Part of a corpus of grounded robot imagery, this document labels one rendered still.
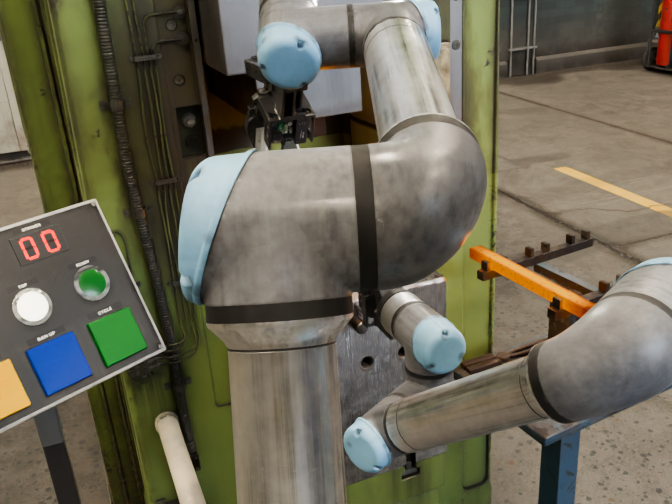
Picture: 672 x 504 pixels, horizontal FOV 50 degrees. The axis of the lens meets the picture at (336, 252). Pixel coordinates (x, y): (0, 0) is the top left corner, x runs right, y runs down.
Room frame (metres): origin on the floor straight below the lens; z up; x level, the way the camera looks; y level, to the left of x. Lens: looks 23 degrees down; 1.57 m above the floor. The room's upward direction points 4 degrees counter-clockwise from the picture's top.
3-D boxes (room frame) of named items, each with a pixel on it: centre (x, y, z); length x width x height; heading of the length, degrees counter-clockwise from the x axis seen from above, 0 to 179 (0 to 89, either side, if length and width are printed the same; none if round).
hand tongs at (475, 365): (1.51, -0.55, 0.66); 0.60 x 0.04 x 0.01; 112
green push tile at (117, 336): (1.03, 0.36, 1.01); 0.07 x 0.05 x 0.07; 135
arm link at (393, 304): (1.04, -0.11, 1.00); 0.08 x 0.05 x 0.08; 111
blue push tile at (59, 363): (0.96, 0.43, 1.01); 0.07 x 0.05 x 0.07; 135
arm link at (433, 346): (0.97, -0.13, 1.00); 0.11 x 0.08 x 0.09; 21
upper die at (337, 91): (1.52, 0.10, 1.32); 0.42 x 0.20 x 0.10; 20
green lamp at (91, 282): (1.06, 0.39, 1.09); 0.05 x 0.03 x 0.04; 110
